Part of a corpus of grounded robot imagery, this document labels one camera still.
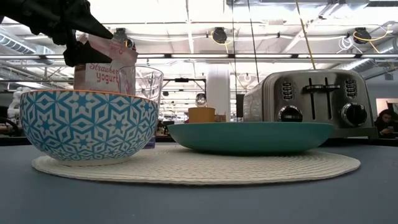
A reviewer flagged silver four-slot toaster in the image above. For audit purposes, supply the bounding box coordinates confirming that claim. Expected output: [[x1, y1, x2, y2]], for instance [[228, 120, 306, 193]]
[[242, 68, 379, 139]]

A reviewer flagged metal spoon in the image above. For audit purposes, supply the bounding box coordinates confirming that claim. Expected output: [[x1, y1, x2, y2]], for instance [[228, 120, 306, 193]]
[[195, 92, 208, 108]]

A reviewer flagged black ceiling cord reel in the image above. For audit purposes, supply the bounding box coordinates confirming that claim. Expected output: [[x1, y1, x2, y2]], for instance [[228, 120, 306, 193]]
[[353, 27, 371, 45], [113, 27, 137, 51], [212, 27, 228, 44]]

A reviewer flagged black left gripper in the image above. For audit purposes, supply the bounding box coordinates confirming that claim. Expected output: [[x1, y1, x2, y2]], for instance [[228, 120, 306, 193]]
[[0, 0, 114, 68]]

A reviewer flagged pink strawberry yogurt cereal box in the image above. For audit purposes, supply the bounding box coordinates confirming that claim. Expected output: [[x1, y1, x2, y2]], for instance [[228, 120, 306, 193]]
[[73, 33, 139, 95]]

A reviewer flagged black toaster cable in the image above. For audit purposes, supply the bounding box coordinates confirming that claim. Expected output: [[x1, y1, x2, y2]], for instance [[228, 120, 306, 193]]
[[247, 0, 261, 84]]

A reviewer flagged white machine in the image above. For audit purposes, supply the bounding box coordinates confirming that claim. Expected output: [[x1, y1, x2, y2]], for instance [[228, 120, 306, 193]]
[[7, 86, 25, 127]]

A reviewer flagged orange plastic cup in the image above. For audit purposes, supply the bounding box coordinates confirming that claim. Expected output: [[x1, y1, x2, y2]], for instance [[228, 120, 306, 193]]
[[188, 106, 216, 124]]

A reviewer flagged person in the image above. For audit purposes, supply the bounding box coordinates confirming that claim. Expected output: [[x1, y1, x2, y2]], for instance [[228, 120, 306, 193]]
[[374, 108, 398, 138]]

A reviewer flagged yellow cable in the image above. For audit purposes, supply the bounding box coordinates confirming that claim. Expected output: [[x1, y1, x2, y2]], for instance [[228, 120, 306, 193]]
[[294, 0, 317, 70]]

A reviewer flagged round white woven placemat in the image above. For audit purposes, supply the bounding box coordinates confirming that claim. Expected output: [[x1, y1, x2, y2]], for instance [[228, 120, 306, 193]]
[[31, 144, 361, 186]]

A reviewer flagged blue white patterned bowl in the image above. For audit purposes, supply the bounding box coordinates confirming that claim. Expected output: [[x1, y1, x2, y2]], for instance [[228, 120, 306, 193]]
[[19, 89, 160, 166]]

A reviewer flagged clear drinking glass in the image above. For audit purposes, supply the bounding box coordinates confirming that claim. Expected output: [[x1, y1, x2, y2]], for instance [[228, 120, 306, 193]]
[[118, 65, 165, 149]]

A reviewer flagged white round pillar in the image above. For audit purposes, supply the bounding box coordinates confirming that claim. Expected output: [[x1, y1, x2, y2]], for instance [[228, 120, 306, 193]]
[[206, 65, 231, 123]]

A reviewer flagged green round plate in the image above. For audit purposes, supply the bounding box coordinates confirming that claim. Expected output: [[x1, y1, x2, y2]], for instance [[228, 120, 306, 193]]
[[167, 121, 335, 155]]

